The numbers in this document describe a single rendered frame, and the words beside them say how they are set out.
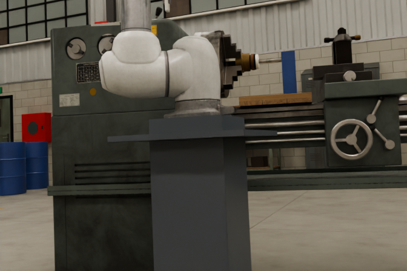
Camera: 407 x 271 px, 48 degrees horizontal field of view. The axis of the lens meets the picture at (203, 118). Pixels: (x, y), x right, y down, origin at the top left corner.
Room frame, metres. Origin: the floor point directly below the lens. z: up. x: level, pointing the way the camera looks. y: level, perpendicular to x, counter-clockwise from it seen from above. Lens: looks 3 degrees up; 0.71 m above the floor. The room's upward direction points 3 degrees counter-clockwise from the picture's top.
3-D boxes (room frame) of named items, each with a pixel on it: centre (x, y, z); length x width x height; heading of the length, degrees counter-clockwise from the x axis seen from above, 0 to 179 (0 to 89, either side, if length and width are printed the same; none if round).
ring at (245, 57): (2.08, -0.21, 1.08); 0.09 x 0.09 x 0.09; 79
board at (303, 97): (2.06, -0.34, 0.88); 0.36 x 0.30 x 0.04; 169
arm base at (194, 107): (1.52, 0.00, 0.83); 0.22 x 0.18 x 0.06; 69
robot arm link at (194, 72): (1.53, 0.03, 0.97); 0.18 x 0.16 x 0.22; 100
